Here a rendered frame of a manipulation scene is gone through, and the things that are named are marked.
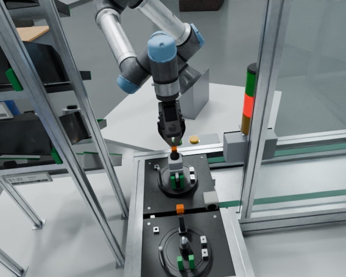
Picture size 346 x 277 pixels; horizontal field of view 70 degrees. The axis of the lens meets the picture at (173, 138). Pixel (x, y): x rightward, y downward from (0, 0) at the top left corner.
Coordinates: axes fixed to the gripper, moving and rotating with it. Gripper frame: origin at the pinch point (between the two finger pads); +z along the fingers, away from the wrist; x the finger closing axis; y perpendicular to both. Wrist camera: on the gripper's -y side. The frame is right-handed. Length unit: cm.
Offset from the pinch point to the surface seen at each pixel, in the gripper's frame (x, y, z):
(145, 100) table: 15, 70, 21
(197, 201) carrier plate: -5.7, -16.5, 10.2
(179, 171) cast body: -0.9, -10.0, 2.0
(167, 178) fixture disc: 3.5, -7.0, 8.2
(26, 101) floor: 204, 251, 107
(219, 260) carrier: -8.8, -35.3, 10.2
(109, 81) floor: 90, 287, 107
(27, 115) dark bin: 34.9, -11.0, -25.0
